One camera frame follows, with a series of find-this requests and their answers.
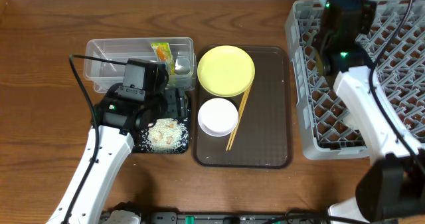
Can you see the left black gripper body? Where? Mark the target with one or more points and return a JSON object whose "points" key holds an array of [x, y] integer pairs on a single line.
{"points": [[179, 103]]}

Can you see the green orange snack wrapper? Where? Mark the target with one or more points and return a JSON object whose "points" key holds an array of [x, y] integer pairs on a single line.
{"points": [[163, 53]]}

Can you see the white bowl with rice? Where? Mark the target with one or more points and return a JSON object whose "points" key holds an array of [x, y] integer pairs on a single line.
{"points": [[217, 117]]}

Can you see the yellow round plate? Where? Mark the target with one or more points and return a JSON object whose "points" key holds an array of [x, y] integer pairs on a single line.
{"points": [[226, 71]]}

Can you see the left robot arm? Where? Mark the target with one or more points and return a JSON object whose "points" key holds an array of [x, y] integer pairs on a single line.
{"points": [[106, 151]]}

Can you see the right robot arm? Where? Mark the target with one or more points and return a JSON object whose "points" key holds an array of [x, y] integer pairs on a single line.
{"points": [[393, 188]]}

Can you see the black plastic waste tray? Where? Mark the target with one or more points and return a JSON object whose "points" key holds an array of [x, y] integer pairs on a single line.
{"points": [[169, 134]]}

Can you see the clear plastic waste bin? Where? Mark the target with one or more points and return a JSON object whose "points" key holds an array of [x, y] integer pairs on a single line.
{"points": [[104, 74]]}

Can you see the grey dishwasher rack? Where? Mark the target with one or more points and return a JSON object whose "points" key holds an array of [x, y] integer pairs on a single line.
{"points": [[320, 112]]}

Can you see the pile of rice leftovers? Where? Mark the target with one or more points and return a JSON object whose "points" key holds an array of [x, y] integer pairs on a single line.
{"points": [[166, 136]]}

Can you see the brown plastic serving tray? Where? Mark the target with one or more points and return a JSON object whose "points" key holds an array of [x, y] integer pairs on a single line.
{"points": [[264, 136]]}

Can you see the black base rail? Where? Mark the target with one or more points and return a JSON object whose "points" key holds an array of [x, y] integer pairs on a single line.
{"points": [[174, 216]]}

